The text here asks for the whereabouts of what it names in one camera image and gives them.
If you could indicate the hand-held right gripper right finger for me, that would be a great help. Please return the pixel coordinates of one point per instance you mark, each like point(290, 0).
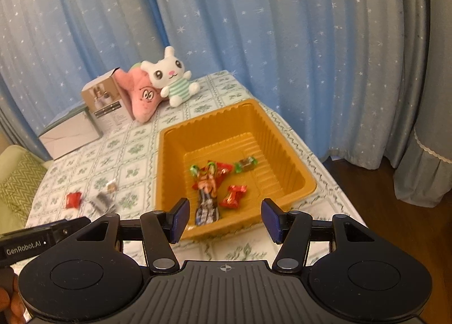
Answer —
point(270, 220)

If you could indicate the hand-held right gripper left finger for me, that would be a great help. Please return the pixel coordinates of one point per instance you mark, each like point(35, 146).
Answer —
point(180, 218)

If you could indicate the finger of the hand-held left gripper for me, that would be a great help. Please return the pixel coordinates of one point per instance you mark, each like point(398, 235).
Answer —
point(76, 226)

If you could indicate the small red candy packet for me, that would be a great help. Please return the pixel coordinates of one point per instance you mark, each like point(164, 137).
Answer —
point(73, 200)

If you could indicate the black snack packet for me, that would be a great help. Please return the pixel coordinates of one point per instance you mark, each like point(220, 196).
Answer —
point(208, 211)

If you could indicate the grey snack bar packet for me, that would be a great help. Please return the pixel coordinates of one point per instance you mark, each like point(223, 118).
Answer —
point(102, 202)

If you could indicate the red twist candy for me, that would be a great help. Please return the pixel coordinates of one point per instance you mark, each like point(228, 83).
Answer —
point(233, 197)

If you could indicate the orange green snack stick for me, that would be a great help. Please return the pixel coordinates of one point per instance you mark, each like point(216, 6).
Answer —
point(206, 182)

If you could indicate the orange plastic tray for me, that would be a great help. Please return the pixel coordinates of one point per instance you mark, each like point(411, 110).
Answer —
point(282, 175)

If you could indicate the yellow-green candy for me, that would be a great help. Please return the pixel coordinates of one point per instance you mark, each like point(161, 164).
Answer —
point(194, 169)

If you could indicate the small brown cube candy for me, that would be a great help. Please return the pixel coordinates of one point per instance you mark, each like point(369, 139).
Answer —
point(112, 186)

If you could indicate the green brown twist candy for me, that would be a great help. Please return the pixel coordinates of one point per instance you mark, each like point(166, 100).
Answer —
point(246, 163)

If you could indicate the large red snack packet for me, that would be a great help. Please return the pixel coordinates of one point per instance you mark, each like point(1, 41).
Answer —
point(222, 168)

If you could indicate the person's left hand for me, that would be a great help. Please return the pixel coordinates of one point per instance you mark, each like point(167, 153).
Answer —
point(5, 310)

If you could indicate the green chevron pillow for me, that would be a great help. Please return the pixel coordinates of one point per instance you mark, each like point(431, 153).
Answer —
point(21, 186)

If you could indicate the floral tablecloth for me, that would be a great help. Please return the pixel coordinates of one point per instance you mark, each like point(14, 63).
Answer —
point(134, 154)

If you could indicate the white cardboard box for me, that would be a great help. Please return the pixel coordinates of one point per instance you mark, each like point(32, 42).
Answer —
point(70, 133)

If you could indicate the pale green sofa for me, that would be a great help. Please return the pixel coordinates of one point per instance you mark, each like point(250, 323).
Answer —
point(10, 154)

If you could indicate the pink plush toy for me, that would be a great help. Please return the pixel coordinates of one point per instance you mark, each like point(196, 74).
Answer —
point(141, 98)

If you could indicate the beige product box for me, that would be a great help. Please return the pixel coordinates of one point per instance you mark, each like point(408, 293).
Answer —
point(106, 98)

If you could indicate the white bunny plush toy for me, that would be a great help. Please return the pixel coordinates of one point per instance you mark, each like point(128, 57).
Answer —
point(169, 73)

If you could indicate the blue starry curtain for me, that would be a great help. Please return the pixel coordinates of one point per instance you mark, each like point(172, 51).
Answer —
point(70, 27)
point(282, 45)

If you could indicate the grey-blue curtain with lace trim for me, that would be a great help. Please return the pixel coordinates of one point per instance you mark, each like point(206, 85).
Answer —
point(430, 98)

